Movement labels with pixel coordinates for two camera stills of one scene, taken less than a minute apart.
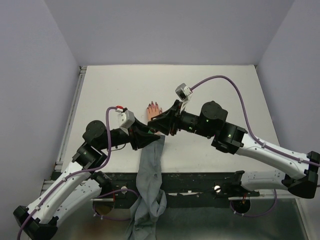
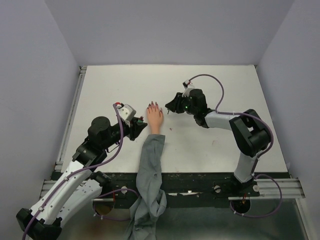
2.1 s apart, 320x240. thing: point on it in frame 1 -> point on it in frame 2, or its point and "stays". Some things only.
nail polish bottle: (151, 130) -> (141, 120)
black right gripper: (171, 118) -> (174, 105)
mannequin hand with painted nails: (153, 110) stays
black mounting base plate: (184, 190) stays
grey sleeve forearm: (151, 204) stays
